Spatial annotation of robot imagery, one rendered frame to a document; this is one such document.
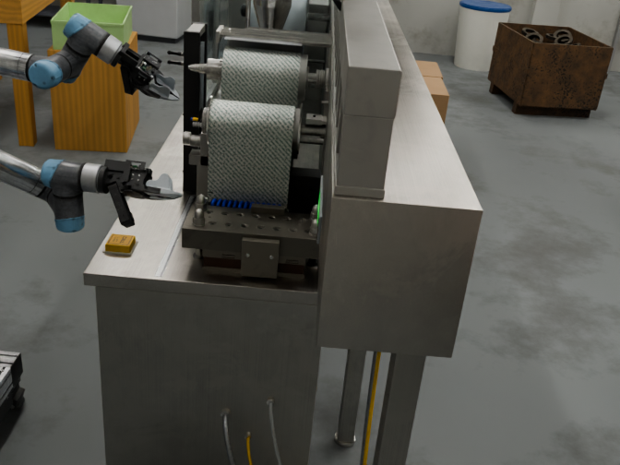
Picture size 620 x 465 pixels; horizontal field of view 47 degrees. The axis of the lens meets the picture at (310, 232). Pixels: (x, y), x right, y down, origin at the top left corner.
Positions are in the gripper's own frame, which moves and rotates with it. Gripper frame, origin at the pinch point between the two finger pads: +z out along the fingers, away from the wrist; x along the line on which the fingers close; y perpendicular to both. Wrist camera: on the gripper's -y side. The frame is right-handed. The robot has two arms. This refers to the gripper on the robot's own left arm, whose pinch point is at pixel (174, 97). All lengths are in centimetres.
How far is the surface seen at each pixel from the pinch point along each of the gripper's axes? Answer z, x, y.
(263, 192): 34.8, -16.2, 8.9
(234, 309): 43, -51, 6
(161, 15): -29, 420, -495
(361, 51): 16, -39, 99
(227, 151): 19.5, -13.1, 11.6
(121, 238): 8.4, -41.8, -13.6
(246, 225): 33.5, -30.8, 13.0
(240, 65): 11.2, 16.5, 9.7
